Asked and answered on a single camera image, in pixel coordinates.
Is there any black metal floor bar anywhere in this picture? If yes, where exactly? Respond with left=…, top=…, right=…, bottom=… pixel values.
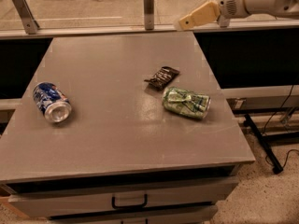
left=244, top=114, right=283, bottom=175

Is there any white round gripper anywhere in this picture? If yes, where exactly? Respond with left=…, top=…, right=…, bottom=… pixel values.
left=178, top=0, right=275, bottom=30

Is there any crushed green soda can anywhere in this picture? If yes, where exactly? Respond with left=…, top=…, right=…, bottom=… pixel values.
left=162, top=87, right=211, bottom=119

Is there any middle metal railing bracket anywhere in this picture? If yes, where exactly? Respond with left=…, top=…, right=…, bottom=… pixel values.
left=143, top=0, right=154, bottom=30

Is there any grey drawer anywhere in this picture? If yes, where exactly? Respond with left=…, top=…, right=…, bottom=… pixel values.
left=8, top=176, right=238, bottom=217
left=50, top=205, right=218, bottom=224

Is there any grey upper drawer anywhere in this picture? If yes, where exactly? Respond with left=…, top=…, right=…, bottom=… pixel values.
left=8, top=176, right=238, bottom=217

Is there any grey lower drawer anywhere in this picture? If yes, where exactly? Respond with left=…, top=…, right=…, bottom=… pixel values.
left=50, top=205, right=218, bottom=224

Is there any black floor cable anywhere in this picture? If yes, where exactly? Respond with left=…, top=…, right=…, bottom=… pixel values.
left=261, top=84, right=299, bottom=168

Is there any blue soda can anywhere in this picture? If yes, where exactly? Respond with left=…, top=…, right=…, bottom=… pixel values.
left=33, top=82, right=72, bottom=123

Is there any black drawer handle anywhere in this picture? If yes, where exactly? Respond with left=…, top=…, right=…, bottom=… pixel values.
left=121, top=218, right=149, bottom=224
left=111, top=194, right=148, bottom=210

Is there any left metal railing bracket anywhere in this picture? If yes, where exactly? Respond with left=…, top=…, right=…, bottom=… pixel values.
left=12, top=0, right=39, bottom=35

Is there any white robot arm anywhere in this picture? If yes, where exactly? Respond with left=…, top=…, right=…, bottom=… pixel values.
left=178, top=0, right=299, bottom=30

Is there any black upper drawer handle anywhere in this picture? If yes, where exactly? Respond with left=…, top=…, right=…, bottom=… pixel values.
left=111, top=194, right=148, bottom=210

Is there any black lower drawer handle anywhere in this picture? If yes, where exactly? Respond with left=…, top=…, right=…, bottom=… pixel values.
left=121, top=218, right=149, bottom=224

